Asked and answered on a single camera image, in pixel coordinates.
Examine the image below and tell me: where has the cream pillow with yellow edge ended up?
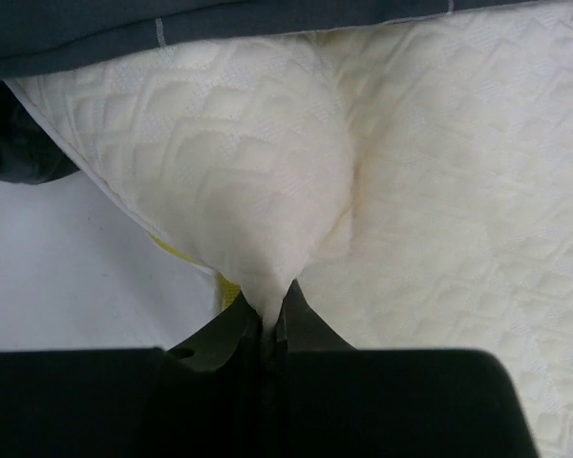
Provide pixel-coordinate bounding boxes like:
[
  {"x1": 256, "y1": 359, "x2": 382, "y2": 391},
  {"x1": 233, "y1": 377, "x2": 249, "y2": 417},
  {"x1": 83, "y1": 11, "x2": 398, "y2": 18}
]
[{"x1": 9, "y1": 1, "x2": 573, "y2": 457}]

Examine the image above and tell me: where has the dark plaid pillowcase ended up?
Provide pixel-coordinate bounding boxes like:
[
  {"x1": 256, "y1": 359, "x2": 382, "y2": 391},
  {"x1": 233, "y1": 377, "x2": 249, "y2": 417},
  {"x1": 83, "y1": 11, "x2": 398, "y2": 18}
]
[{"x1": 0, "y1": 0, "x2": 541, "y2": 185}]

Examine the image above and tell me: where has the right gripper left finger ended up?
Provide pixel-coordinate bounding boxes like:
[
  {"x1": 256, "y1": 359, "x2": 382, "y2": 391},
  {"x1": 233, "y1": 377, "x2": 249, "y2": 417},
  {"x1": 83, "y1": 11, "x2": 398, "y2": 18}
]
[{"x1": 167, "y1": 293, "x2": 262, "y2": 374}]

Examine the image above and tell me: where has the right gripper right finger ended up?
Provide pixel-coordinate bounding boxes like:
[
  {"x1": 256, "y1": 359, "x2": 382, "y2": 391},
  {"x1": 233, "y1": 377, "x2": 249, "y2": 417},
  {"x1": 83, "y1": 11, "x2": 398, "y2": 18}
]
[{"x1": 274, "y1": 281, "x2": 354, "y2": 353}]

